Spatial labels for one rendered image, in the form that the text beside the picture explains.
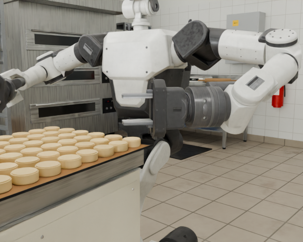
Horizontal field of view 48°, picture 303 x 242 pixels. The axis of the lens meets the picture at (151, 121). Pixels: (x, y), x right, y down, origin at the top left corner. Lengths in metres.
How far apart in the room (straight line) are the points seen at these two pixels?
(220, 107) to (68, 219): 0.39
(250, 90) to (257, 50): 0.28
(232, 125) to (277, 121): 4.42
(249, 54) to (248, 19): 4.13
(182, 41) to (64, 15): 3.64
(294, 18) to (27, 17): 3.39
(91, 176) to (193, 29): 0.56
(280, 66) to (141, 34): 0.48
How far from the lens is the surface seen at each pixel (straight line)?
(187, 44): 1.09
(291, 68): 0.89
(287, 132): 5.15
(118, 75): 1.17
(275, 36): 0.95
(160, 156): 1.21
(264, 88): 0.75
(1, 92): 1.19
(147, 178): 1.17
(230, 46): 1.03
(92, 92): 4.88
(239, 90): 0.72
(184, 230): 1.69
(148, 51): 1.10
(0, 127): 2.63
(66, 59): 1.46
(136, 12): 1.22
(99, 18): 5.01
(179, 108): 0.70
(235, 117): 0.75
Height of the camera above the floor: 1.12
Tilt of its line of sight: 9 degrees down
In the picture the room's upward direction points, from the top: straight up
